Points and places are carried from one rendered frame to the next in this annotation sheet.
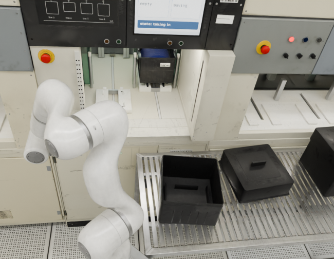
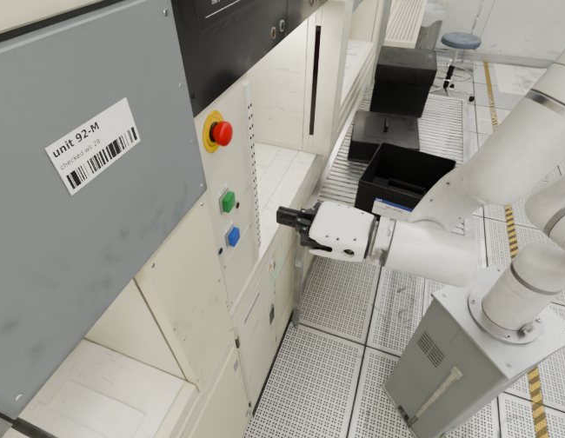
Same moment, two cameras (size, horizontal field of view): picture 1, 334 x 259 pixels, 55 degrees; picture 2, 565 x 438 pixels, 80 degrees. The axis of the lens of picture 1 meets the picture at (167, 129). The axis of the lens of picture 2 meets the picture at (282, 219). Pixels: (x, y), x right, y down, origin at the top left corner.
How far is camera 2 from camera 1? 1.28 m
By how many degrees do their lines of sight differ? 41
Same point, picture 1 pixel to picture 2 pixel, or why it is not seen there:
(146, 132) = (289, 189)
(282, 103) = not seen: hidden behind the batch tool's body
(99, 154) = not seen: outside the picture
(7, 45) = (162, 149)
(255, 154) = (369, 122)
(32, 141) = (453, 245)
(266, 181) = (410, 130)
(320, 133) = (387, 64)
